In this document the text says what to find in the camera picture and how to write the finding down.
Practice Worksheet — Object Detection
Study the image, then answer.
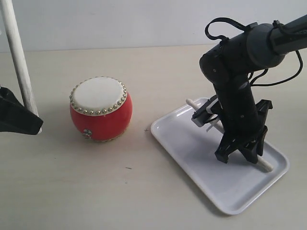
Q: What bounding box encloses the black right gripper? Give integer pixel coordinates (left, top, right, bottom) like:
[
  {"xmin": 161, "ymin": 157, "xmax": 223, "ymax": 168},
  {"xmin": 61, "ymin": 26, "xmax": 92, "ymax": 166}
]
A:
[{"xmin": 214, "ymin": 83, "xmax": 273, "ymax": 164}]

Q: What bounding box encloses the wooden drumstick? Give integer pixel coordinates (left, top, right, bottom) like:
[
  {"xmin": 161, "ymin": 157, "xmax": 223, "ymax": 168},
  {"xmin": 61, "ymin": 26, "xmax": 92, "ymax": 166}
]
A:
[
  {"xmin": 0, "ymin": 0, "xmax": 39, "ymax": 117},
  {"xmin": 186, "ymin": 99, "xmax": 274, "ymax": 172}
]

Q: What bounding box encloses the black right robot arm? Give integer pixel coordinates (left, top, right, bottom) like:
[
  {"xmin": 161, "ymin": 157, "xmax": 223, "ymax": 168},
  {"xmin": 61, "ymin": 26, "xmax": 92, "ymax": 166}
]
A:
[{"xmin": 192, "ymin": 16, "xmax": 307, "ymax": 164}]

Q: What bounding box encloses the small red drum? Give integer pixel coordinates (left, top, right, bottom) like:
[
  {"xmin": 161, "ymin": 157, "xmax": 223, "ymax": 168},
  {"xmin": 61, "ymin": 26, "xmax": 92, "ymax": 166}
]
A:
[{"xmin": 69, "ymin": 76, "xmax": 133, "ymax": 142}]

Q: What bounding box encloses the white plastic tray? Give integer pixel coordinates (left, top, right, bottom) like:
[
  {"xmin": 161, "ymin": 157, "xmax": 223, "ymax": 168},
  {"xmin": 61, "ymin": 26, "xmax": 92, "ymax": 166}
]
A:
[{"xmin": 150, "ymin": 104, "xmax": 290, "ymax": 215}]

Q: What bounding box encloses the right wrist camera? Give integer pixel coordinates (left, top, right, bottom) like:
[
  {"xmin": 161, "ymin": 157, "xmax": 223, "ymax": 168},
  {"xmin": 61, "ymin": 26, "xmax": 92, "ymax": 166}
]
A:
[{"xmin": 190, "ymin": 100, "xmax": 213, "ymax": 127}]

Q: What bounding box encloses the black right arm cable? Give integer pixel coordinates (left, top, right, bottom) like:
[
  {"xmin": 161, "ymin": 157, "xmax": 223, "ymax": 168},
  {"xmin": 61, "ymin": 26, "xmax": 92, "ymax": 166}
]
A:
[{"xmin": 205, "ymin": 17, "xmax": 307, "ymax": 87}]

